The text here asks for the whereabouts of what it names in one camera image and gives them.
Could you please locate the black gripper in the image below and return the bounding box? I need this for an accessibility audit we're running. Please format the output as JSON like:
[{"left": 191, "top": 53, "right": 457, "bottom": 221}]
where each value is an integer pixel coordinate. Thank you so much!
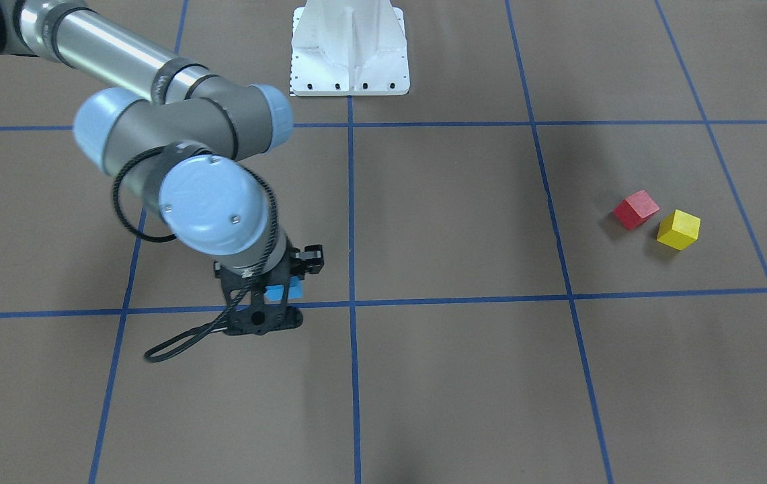
[{"left": 214, "top": 245, "right": 325, "bottom": 317}]

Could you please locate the blue wooden block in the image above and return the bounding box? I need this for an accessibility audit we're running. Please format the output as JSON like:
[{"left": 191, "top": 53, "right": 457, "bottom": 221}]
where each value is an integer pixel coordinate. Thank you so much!
[{"left": 264, "top": 276, "right": 304, "bottom": 303}]

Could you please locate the red wooden block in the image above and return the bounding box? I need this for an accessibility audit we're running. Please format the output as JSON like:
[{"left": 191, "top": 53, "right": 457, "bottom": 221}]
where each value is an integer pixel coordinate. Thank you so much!
[{"left": 612, "top": 190, "right": 660, "bottom": 231}]

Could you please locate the yellow wooden block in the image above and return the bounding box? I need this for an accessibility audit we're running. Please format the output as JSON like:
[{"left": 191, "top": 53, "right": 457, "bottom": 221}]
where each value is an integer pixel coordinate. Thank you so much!
[{"left": 656, "top": 210, "right": 702, "bottom": 251}]

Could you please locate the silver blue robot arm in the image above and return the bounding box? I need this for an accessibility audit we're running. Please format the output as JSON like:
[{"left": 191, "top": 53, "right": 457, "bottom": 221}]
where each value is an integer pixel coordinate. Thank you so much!
[{"left": 0, "top": 1, "right": 293, "bottom": 319}]

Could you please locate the black camera cable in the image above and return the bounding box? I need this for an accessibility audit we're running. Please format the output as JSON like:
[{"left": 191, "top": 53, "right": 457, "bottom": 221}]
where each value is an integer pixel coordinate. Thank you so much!
[{"left": 112, "top": 145, "right": 280, "bottom": 364}]

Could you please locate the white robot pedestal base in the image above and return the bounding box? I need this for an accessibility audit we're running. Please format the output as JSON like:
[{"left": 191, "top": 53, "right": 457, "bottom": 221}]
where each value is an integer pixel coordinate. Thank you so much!
[{"left": 289, "top": 1, "right": 411, "bottom": 96}]

